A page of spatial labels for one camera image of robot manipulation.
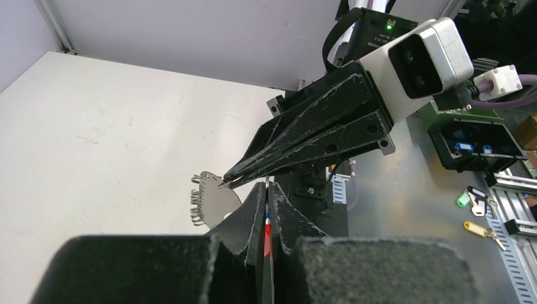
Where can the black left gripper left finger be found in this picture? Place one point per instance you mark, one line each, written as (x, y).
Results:
(222, 266)

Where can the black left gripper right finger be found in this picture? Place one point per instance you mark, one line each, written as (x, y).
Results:
(312, 267)

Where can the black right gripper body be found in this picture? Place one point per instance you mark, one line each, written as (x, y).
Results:
(347, 91)

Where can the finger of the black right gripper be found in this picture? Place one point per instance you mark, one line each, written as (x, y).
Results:
(299, 147)
(318, 132)

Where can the metal key holder red handle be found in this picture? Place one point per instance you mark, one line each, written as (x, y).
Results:
(211, 202)

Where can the silver key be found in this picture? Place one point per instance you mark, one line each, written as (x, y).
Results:
(267, 205)

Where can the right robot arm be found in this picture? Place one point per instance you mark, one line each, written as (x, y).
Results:
(370, 30)

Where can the green plastic bin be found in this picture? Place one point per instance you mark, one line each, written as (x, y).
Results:
(433, 117)

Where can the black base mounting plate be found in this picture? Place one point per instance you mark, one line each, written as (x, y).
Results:
(312, 195)

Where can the black plastic bin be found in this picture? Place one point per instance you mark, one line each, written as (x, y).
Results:
(475, 146)

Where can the green key tag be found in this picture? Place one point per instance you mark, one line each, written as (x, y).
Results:
(464, 199)

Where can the yellow key tag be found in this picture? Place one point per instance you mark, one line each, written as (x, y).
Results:
(476, 229)

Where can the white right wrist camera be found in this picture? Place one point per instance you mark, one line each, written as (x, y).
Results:
(411, 69)

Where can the right white cable duct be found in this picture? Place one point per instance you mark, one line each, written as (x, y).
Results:
(339, 188)

